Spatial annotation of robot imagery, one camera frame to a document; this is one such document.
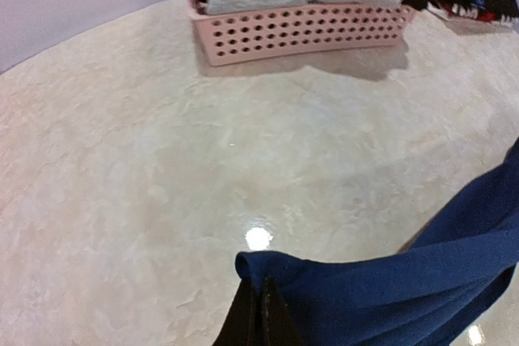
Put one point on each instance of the pink perforated plastic basket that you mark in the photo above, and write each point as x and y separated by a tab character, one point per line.
254	35

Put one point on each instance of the navy blue Mickey t-shirt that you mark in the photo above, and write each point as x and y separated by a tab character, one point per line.
455	270

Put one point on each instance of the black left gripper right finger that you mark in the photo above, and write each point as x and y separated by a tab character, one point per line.
278	328

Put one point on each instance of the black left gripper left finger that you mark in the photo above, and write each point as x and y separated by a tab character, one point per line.
242	323

